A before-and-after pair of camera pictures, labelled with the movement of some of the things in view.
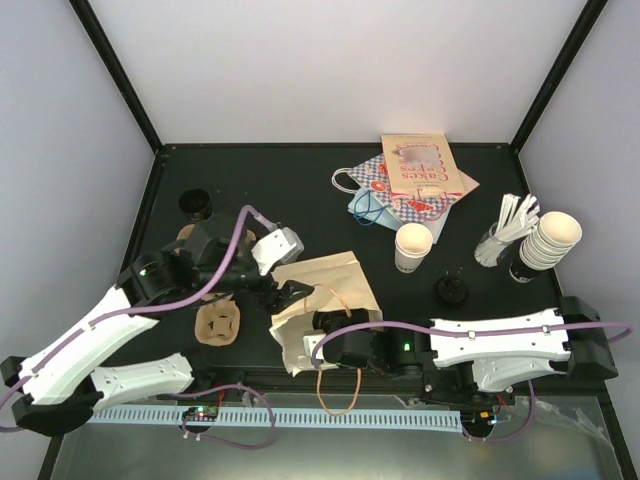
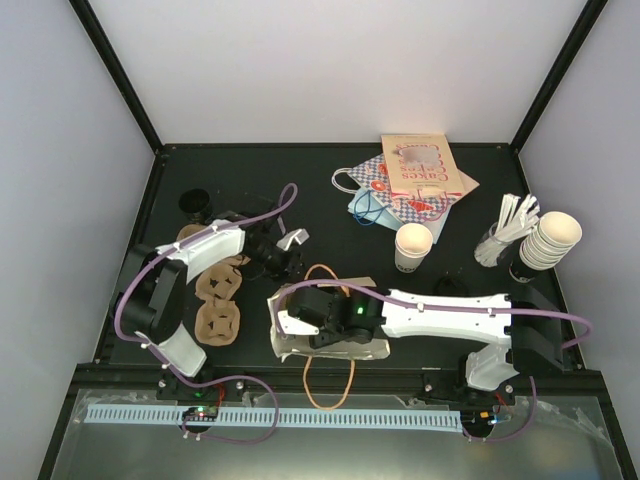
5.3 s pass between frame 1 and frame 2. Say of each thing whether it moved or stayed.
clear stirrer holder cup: stayed
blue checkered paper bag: stayed
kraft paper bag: moved
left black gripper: moved
